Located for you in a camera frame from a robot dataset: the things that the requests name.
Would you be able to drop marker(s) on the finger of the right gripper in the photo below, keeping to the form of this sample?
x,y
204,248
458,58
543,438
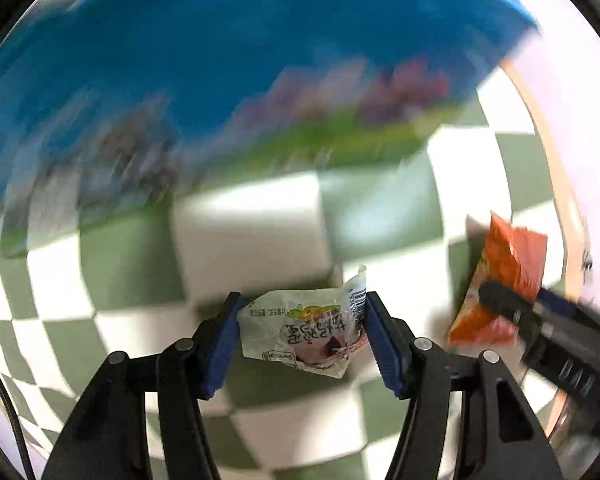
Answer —
x,y
557,304
507,303

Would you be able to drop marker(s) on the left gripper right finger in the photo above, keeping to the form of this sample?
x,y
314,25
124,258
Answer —
x,y
390,341

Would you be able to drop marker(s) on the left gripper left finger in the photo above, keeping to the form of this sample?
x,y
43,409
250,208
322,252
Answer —
x,y
222,337

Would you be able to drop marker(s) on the orange chip packet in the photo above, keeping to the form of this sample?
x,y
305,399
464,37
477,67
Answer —
x,y
513,257

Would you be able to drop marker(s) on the small white jelly packet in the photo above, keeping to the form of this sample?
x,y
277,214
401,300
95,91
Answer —
x,y
316,331

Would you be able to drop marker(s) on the green white checkered mat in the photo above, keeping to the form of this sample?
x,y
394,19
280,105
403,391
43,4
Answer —
x,y
72,292

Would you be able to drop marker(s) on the open cardboard milk box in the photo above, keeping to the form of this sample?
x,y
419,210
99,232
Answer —
x,y
112,106

